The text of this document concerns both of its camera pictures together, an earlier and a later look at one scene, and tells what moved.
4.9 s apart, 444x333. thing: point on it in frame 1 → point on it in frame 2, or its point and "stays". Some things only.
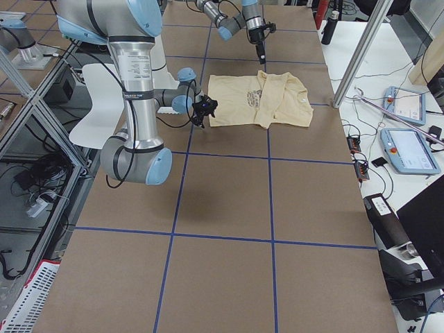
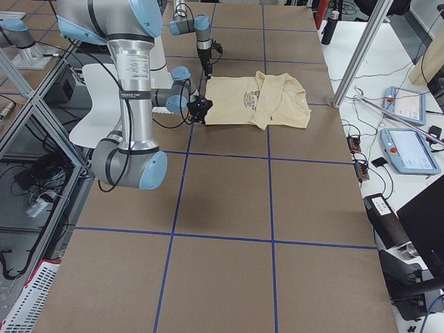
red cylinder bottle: (320, 12) stays
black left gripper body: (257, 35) → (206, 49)
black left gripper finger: (261, 53) → (207, 71)
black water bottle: (329, 27) stays
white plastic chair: (107, 93) stays
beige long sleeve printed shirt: (259, 100) stays
